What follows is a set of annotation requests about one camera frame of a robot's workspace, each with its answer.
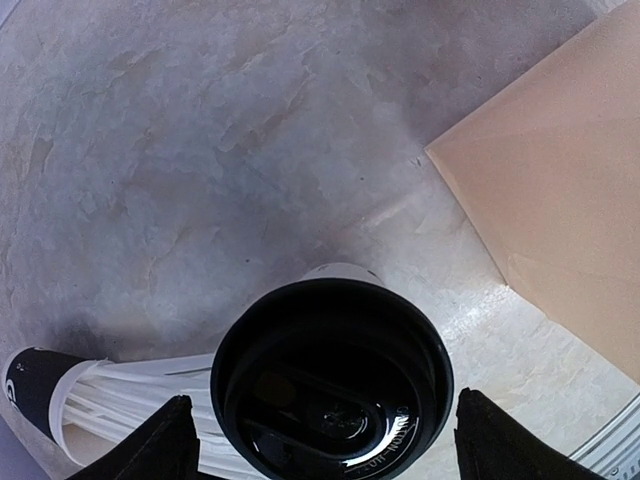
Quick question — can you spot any front aluminium frame rail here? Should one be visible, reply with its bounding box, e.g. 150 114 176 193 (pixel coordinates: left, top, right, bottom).
570 411 639 479

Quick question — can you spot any brown paper bag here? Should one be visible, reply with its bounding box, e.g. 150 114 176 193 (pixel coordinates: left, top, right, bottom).
426 1 639 379

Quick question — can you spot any black cup holding straws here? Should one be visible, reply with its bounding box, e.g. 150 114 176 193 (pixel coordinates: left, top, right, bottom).
1 347 103 449

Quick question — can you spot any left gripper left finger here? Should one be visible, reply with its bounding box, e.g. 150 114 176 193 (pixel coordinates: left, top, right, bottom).
72 395 200 480

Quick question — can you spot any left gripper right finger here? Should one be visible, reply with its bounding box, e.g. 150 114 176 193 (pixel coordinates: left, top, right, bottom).
454 388 600 479

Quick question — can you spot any bundle of white straws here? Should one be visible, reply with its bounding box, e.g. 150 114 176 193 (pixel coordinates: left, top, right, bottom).
48 353 264 479

